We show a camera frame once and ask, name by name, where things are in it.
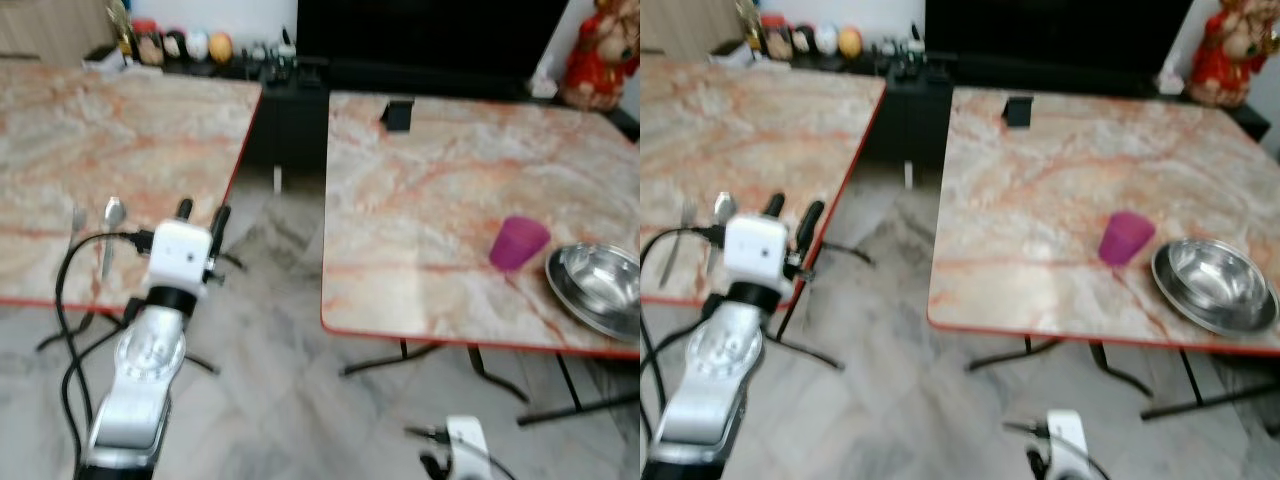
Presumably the red-lidded snack jar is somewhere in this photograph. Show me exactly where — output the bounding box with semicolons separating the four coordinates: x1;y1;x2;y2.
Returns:
760;12;791;59
130;18;164;67

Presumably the black television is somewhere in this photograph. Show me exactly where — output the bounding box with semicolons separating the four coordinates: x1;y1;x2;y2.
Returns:
296;0;571;79
925;0;1197;73

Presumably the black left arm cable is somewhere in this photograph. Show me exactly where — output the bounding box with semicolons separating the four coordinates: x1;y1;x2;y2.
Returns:
640;225;727;441
55;231;153;473

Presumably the stainless steel bowl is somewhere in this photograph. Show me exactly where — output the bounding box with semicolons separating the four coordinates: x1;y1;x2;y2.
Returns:
557;243;641;319
1167;239;1272;317

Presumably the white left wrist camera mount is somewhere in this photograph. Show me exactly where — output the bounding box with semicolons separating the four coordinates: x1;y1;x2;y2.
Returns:
722;213;797;297
147;220;214;294

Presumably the marble-top folding table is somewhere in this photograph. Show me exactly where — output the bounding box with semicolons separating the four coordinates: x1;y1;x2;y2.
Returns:
640;55;888;373
0;62;264;376
927;86;1280;436
320;92;641;427

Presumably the gold trophy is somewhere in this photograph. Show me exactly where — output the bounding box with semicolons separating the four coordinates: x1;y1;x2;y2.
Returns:
735;0;763;51
105;0;136;57

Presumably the purple plastic cup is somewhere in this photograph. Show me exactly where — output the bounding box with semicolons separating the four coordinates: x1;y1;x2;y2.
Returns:
488;215;552;274
1098;210;1157;268

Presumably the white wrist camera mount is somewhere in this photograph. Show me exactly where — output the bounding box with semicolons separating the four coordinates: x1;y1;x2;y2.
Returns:
722;213;797;297
445;415;493;480
147;220;214;294
1045;410;1091;480

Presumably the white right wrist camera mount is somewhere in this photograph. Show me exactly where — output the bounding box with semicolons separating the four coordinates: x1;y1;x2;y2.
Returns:
445;415;493;480
1045;410;1091;480

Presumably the wooden cabinet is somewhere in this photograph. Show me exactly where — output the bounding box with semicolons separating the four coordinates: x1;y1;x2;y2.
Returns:
0;0;117;64
640;0;747;59

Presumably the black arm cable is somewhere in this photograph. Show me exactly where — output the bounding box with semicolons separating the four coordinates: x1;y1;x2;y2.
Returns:
55;231;153;473
1003;420;1111;480
405;425;517;480
640;225;727;441

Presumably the silver metal spoon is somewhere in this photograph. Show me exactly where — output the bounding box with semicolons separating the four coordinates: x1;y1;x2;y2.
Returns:
100;197;127;284
706;192;739;277

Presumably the red festive figurine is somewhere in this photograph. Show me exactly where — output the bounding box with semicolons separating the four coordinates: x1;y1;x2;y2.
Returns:
562;0;641;112
1188;0;1264;109

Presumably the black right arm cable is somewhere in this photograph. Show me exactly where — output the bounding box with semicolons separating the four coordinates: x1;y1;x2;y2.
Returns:
1003;420;1111;480
405;425;517;480

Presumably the stainless steel plate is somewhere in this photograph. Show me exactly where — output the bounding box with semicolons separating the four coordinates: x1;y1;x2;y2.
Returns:
1150;243;1280;339
545;248;641;345

